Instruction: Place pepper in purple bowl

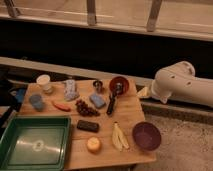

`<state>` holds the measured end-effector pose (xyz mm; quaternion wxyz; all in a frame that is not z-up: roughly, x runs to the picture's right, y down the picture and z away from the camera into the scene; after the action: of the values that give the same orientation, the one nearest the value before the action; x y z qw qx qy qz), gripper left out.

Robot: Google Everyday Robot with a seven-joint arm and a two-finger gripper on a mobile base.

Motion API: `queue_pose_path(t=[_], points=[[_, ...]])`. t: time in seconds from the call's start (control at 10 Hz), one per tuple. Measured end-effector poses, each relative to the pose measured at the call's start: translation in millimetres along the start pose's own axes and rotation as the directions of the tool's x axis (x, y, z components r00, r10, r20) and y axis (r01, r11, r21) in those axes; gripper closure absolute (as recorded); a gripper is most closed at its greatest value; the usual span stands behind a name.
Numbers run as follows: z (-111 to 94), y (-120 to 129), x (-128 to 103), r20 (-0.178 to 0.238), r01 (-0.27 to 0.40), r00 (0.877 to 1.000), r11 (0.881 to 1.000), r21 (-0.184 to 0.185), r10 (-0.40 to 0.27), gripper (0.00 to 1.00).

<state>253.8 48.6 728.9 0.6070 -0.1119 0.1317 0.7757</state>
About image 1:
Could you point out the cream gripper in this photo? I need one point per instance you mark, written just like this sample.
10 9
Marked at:
144 93

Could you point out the orange red pepper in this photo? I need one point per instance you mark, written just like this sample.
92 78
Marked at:
61 107

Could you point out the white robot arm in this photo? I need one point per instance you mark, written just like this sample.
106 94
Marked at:
178 81

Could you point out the red bowl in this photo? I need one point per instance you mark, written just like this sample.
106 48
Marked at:
119 79

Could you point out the purple bowl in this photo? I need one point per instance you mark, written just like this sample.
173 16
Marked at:
146 136

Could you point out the small metal cup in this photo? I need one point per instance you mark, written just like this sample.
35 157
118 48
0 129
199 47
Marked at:
98 86

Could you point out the blue sponge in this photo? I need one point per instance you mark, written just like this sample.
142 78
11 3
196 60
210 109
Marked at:
97 100

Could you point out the wooden board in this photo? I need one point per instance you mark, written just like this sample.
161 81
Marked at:
127 113

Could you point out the dark grape bunch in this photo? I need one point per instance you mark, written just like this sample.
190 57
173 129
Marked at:
84 109

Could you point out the black rectangular block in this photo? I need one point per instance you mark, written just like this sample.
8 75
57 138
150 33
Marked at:
88 126

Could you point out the yellow round toy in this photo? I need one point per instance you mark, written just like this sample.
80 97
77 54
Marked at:
93 145

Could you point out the white cup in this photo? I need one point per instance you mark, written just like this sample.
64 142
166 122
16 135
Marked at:
45 83

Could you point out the blue cup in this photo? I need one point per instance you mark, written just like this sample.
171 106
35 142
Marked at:
37 102

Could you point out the green plastic tray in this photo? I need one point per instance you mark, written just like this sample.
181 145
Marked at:
34 144

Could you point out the black handled utensil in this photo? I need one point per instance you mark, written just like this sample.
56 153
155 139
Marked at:
112 101

